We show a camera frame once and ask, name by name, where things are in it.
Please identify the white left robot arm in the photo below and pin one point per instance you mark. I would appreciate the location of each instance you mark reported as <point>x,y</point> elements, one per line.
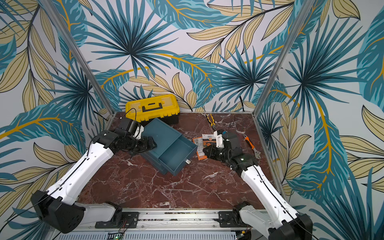
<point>58,207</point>

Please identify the teal drawer cabinet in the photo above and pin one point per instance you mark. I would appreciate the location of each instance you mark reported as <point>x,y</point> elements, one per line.
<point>164,136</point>

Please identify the yellow and black toolbox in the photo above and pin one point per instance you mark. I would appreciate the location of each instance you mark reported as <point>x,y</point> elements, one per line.
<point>164,106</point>

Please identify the aluminium corner post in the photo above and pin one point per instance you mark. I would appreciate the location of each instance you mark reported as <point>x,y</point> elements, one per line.
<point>54,15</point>
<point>299,21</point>

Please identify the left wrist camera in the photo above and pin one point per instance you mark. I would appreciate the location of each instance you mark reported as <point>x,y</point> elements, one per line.
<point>129,127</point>

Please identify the orange seed bag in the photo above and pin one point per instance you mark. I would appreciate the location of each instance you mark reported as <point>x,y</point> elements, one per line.
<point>200,146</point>

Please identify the orange adjustable wrench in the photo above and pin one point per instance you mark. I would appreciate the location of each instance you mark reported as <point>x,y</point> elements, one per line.
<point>256,152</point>

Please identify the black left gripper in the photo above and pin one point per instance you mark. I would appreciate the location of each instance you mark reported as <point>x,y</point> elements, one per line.
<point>145,146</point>

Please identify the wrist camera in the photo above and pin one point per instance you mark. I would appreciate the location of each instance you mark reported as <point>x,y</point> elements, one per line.
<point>223,139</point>
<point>129,127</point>

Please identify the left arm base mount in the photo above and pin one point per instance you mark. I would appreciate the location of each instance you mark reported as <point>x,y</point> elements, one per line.
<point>126,220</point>

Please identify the teal top drawer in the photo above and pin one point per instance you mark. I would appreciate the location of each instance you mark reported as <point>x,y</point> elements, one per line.
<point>176,155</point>

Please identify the yellow handled pliers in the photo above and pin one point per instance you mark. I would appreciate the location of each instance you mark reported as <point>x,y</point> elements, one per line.
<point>211,121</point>

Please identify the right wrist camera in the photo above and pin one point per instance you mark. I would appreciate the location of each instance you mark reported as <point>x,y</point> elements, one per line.
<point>223,139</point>

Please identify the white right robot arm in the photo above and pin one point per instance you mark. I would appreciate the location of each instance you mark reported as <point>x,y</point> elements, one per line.
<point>283,222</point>

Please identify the aluminium corner post right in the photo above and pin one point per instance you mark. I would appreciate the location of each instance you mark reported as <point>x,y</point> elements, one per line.
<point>299,21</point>

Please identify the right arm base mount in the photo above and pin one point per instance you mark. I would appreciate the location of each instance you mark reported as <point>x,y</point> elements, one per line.
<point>230,219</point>

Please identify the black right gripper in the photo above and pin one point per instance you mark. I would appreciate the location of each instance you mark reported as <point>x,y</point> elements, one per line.
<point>213,150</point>

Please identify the aluminium corner post left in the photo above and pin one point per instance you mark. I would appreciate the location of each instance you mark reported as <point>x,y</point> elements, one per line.
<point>54,15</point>

